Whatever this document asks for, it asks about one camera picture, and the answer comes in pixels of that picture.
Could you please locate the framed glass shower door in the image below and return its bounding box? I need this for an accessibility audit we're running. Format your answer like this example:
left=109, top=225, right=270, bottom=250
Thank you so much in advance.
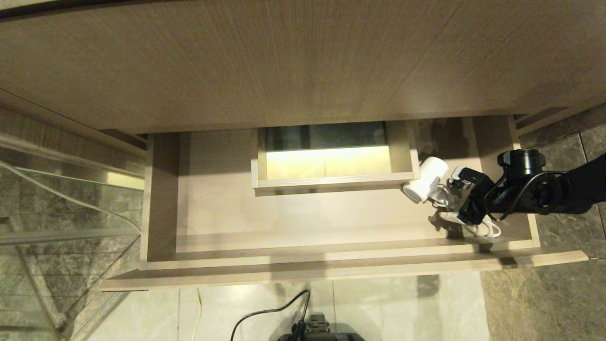
left=0, top=135, right=145, bottom=341

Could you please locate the beige wooden vanity cabinet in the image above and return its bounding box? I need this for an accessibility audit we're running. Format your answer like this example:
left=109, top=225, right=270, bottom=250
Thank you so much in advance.
left=0, top=0, right=606, bottom=159

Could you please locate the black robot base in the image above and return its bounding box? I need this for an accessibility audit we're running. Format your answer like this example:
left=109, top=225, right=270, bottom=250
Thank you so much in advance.
left=275, top=313, right=365, bottom=341

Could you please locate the beige wooden drawer front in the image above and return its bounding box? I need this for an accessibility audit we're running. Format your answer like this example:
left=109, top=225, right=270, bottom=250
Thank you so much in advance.
left=99, top=116, right=588, bottom=290

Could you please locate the thin white cable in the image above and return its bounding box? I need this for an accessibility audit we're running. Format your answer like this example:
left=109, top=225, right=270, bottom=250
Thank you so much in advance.
left=0, top=161, right=203, bottom=341

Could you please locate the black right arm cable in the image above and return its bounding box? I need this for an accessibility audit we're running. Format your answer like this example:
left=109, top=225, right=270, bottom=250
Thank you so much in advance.
left=485, top=170, right=569, bottom=221

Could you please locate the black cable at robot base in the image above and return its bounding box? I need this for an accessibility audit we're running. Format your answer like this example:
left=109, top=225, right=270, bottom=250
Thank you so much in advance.
left=231, top=290, right=312, bottom=341

